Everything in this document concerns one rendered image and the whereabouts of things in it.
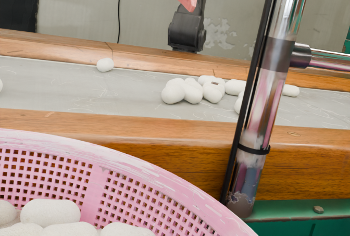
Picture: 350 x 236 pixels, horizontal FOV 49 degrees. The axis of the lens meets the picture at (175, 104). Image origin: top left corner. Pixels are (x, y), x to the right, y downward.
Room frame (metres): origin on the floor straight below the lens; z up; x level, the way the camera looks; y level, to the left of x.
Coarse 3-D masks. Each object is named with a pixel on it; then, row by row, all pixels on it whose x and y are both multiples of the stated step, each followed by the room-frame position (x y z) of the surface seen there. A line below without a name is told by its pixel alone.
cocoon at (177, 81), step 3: (177, 78) 0.51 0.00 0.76; (180, 78) 0.52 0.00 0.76; (168, 81) 0.50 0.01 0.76; (171, 81) 0.50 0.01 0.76; (174, 81) 0.50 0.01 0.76; (177, 81) 0.50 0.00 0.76; (180, 81) 0.50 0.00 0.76; (183, 81) 0.51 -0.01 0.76; (168, 84) 0.49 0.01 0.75; (171, 84) 0.49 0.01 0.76; (174, 84) 0.49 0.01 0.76; (177, 84) 0.49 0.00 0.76; (180, 84) 0.50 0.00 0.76
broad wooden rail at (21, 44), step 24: (0, 48) 0.55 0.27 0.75; (24, 48) 0.57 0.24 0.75; (48, 48) 0.58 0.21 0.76; (72, 48) 0.60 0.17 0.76; (96, 48) 0.62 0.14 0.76; (120, 48) 0.66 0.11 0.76; (144, 48) 0.71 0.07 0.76; (168, 72) 0.64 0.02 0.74; (192, 72) 0.66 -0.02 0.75; (216, 72) 0.68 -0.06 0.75; (240, 72) 0.70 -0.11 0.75; (288, 72) 0.76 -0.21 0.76; (312, 72) 0.81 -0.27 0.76; (336, 72) 0.89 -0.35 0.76
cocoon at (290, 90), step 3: (285, 84) 0.64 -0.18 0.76; (285, 87) 0.63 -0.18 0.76; (288, 87) 0.63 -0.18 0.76; (291, 87) 0.63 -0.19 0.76; (294, 87) 0.63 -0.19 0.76; (285, 90) 0.63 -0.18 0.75; (288, 90) 0.63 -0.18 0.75; (291, 90) 0.63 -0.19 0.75; (294, 90) 0.63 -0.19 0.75; (297, 90) 0.63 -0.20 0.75; (282, 93) 0.63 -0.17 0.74; (285, 93) 0.63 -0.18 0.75; (288, 93) 0.63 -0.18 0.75; (291, 93) 0.63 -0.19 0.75; (294, 93) 0.63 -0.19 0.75; (297, 93) 0.63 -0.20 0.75; (291, 96) 0.63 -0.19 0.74; (294, 96) 0.63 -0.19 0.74
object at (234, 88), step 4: (224, 84) 0.57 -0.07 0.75; (228, 84) 0.56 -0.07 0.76; (232, 84) 0.56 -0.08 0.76; (236, 84) 0.56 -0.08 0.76; (240, 84) 0.56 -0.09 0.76; (244, 84) 0.57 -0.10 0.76; (228, 88) 0.56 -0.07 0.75; (232, 88) 0.56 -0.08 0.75; (236, 88) 0.56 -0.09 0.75; (240, 88) 0.56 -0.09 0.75; (244, 88) 0.56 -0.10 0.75; (228, 92) 0.56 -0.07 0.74; (232, 92) 0.56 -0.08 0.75; (236, 92) 0.56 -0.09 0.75; (240, 92) 0.56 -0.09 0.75
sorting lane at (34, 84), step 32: (0, 64) 0.50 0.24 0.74; (32, 64) 0.53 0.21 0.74; (64, 64) 0.57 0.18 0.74; (0, 96) 0.37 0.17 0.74; (32, 96) 0.39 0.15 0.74; (64, 96) 0.41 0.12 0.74; (96, 96) 0.43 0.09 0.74; (128, 96) 0.45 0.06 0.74; (160, 96) 0.48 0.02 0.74; (224, 96) 0.55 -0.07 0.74; (288, 96) 0.63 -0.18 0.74; (320, 96) 0.69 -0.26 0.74
